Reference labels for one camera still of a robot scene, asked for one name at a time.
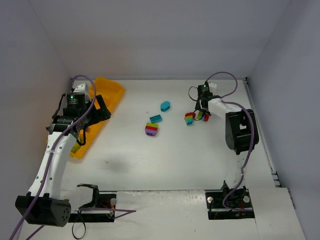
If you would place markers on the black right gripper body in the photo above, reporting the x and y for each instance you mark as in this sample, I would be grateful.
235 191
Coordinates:
202 104

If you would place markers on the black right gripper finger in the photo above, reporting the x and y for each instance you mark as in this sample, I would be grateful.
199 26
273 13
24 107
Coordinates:
197 114
207 112

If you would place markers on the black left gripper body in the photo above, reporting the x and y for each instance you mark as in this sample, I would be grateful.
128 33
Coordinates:
100 110

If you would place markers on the green blue red lego stack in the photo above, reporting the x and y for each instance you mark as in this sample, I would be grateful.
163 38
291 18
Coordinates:
205 117

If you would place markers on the rainbow curved lego stack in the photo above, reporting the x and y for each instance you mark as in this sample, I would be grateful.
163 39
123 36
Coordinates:
189 118

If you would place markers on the green square lego brick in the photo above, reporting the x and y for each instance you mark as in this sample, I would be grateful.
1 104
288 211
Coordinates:
75 148

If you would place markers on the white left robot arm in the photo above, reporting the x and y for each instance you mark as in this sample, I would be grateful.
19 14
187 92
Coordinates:
42 205

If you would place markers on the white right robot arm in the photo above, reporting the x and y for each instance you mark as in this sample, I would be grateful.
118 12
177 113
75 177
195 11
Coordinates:
241 131

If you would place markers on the yellow divided plastic tray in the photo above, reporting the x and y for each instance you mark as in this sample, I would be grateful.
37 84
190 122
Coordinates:
107 94

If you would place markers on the teal rounded lego brick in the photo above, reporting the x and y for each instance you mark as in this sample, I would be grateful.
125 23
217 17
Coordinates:
165 106

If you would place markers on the teal flat lego brick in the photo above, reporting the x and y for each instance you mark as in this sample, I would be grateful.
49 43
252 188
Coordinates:
155 119

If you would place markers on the striped lego stack purple base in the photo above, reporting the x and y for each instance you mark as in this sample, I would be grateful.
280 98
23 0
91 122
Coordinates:
151 129

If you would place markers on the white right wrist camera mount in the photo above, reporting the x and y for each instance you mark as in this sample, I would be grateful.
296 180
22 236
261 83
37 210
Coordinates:
212 87

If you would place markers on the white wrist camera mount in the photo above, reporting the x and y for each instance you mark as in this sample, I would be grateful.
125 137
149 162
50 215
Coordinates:
212 87
81 88

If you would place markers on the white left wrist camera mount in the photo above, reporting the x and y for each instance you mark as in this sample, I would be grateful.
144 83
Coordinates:
81 88

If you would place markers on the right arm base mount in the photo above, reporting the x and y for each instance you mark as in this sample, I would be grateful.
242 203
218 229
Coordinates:
239 205

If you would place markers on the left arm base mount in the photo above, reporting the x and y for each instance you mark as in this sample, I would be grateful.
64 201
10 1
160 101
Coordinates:
97 213

